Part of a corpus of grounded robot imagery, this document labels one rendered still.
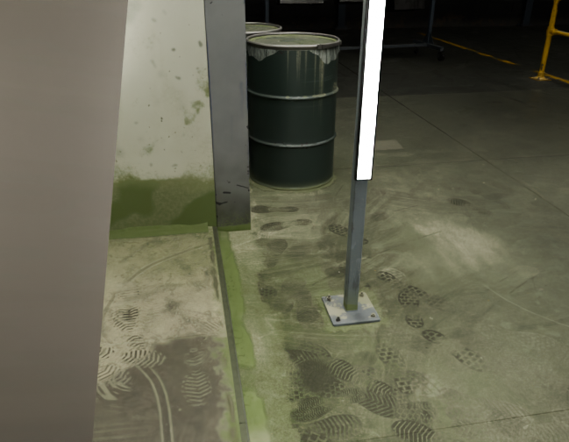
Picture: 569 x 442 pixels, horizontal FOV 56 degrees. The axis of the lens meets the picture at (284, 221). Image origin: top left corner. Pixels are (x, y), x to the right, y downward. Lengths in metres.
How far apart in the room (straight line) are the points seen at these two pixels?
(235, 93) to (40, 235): 2.24
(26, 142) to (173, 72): 2.21
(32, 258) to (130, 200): 2.37
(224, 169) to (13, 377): 2.31
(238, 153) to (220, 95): 0.30
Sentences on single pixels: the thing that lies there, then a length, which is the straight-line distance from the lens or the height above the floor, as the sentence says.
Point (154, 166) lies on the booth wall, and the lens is 2.72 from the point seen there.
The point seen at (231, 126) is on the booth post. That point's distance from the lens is 2.67.
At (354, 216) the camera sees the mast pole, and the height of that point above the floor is 0.45.
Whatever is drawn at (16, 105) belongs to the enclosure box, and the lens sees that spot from 0.39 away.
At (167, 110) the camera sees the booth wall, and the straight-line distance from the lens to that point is 2.63.
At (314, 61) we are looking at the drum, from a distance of 3.16.
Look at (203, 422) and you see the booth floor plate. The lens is 1.78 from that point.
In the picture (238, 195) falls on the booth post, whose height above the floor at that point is 0.21.
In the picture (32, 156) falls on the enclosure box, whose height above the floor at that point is 1.22.
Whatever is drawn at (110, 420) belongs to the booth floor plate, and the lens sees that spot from 1.85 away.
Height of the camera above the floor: 1.34
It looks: 27 degrees down
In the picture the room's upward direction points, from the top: straight up
